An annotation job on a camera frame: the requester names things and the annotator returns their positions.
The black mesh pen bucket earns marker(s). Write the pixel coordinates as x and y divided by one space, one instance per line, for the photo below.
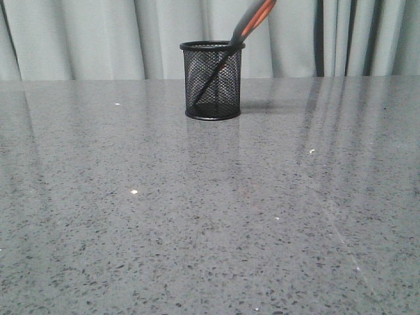
222 98

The grey-green curtain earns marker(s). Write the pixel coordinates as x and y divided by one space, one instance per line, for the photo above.
64 40

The grey orange handled scissors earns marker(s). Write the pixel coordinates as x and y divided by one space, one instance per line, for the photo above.
249 21

